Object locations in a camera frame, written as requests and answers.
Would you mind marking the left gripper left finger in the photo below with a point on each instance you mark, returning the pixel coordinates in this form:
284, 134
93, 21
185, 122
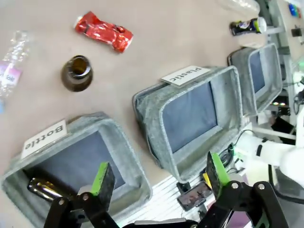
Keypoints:
104, 185

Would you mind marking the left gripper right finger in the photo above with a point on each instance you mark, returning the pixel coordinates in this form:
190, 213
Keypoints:
216, 175

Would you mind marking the brown glass bottle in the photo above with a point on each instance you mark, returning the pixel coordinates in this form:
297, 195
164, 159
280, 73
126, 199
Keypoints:
71, 83
40, 187

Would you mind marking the clear bottle with pink label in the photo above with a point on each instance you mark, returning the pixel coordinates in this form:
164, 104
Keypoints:
12, 71

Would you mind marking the crushed red soda can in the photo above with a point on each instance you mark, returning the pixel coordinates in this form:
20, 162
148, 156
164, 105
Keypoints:
104, 32

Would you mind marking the large clear plastic bottle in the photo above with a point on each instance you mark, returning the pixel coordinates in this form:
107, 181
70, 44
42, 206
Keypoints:
237, 4

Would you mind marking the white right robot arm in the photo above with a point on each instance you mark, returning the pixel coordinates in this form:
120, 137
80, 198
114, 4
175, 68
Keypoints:
261, 147

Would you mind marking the grey fabric bottle basket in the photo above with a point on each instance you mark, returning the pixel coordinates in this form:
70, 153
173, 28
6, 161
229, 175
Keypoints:
116, 134

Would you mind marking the grey fabric plastic basket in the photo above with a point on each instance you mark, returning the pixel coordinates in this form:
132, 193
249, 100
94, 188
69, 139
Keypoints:
152, 114

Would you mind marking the grey fabric can basket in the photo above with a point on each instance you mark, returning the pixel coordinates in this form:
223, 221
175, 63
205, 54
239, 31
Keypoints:
240, 69

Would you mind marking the black energy drink can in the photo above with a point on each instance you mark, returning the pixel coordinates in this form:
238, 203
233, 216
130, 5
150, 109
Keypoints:
242, 27

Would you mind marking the black smartphone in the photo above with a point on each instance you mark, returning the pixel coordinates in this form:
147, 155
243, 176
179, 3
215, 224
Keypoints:
192, 197

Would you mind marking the white Bottle label card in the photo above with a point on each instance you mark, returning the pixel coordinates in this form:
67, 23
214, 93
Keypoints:
42, 140

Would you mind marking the white Plastic label card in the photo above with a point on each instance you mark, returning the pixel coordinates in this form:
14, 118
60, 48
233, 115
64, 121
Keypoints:
185, 75

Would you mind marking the aluminium frame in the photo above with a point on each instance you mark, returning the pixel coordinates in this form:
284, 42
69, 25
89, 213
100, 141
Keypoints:
273, 31

